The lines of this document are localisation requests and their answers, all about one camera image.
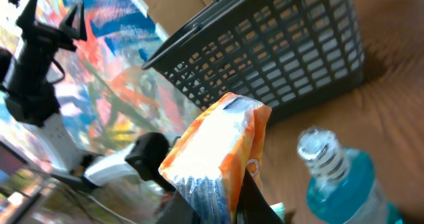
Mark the black left camera cable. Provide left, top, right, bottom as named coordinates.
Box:
left=48, top=58, right=66, bottom=85

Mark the small orange snack packet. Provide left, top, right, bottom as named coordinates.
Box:
left=158, top=92, right=272, bottom=223

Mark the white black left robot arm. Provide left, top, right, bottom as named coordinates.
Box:
left=1, top=0, right=175, bottom=193

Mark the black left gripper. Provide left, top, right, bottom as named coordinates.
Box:
left=8, top=0, right=87, bottom=52

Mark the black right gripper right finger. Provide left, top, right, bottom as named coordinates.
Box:
left=236, top=170, right=284, bottom=224

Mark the white tissue pack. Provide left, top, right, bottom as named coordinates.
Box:
left=270, top=202, right=286, bottom=223

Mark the blue mouthwash bottle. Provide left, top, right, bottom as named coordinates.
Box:
left=297, top=128, right=405, bottom=224

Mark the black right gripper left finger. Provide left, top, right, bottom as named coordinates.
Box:
left=156, top=192, right=202, bottom=224

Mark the grey plastic basket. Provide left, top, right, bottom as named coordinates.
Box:
left=144, top=0, right=364, bottom=122

